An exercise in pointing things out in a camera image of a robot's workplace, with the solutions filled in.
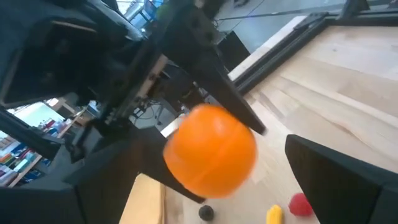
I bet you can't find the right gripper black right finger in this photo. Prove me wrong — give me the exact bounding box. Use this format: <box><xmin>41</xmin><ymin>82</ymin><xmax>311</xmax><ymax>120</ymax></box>
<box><xmin>285</xmin><ymin>134</ymin><xmax>398</xmax><ymax>224</ymax></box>

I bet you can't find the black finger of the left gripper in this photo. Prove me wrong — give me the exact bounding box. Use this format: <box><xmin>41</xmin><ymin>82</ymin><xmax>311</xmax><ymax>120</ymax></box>
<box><xmin>169</xmin><ymin>6</ymin><xmax>267</xmax><ymax>136</ymax></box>
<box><xmin>138</xmin><ymin>130</ymin><xmax>206</xmax><ymax>204</ymax></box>

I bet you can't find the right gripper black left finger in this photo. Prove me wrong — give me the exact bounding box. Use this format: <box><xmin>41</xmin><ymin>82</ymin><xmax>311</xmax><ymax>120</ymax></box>
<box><xmin>0</xmin><ymin>126</ymin><xmax>158</xmax><ymax>224</ymax></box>

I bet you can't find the red toy raspberry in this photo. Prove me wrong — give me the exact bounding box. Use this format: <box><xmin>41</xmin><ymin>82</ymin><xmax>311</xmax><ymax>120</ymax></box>
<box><xmin>288</xmin><ymin>192</ymin><xmax>314</xmax><ymax>217</ymax></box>

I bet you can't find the smooth orange toy fruit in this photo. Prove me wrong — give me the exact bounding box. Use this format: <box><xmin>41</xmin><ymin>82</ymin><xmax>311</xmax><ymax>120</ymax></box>
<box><xmin>163</xmin><ymin>103</ymin><xmax>258</xmax><ymax>199</ymax></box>

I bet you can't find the dark toy blackberry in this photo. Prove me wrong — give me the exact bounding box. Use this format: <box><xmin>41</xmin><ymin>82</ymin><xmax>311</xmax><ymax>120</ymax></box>
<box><xmin>198</xmin><ymin>204</ymin><xmax>215</xmax><ymax>222</ymax></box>

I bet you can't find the yellow toy pepper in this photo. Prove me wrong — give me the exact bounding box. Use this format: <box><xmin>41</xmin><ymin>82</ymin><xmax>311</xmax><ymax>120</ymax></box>
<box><xmin>266</xmin><ymin>204</ymin><xmax>284</xmax><ymax>224</ymax></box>

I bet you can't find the shelf with colourful items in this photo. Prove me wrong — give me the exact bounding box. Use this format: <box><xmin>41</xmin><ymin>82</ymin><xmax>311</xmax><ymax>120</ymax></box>
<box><xmin>0</xmin><ymin>133</ymin><xmax>43</xmax><ymax>187</ymax></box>

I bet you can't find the black metal table frame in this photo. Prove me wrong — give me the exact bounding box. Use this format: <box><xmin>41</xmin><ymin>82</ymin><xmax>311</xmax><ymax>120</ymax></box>
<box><xmin>228</xmin><ymin>0</ymin><xmax>398</xmax><ymax>94</ymax></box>

